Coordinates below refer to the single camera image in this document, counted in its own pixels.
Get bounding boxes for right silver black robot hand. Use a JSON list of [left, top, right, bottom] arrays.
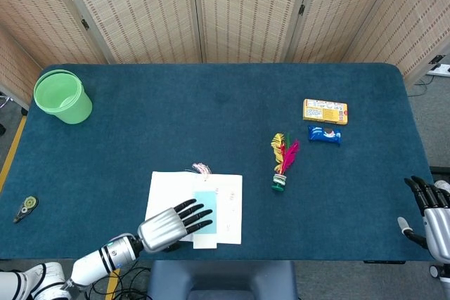
[[396, 175, 450, 262]]

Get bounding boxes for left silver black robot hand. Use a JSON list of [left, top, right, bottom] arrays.
[[136, 198, 214, 254]]

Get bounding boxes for white lined paper notebook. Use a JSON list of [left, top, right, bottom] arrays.
[[144, 171, 243, 246]]

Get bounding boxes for teal white tasselled bookmark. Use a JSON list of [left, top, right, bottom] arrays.
[[191, 162, 221, 250]]

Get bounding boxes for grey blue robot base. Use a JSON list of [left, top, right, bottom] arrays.
[[146, 260, 298, 300]]

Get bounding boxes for yellow floor tape strip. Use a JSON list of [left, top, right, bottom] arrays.
[[0, 115, 28, 192], [104, 268, 122, 300]]

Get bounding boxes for colourful feather shuttlecock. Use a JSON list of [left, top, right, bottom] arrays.
[[269, 132, 301, 193]]

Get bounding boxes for correction tape dispenser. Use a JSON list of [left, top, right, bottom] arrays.
[[13, 195, 39, 223]]

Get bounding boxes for blue felt table cover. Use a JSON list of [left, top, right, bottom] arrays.
[[0, 63, 434, 262]]

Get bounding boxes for blue cookie packet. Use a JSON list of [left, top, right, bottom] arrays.
[[307, 124, 342, 146]]

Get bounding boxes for green plastic bucket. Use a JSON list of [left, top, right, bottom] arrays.
[[33, 69, 94, 125]]

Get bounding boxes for white power strip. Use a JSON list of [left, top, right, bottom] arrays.
[[426, 63, 450, 77]]

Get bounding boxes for yellow cardboard box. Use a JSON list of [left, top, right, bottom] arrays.
[[302, 98, 349, 126]]

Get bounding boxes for woven folding screen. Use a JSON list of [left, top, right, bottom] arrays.
[[0, 0, 450, 111]]

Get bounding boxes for black floor cables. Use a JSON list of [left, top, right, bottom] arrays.
[[87, 267, 152, 300]]

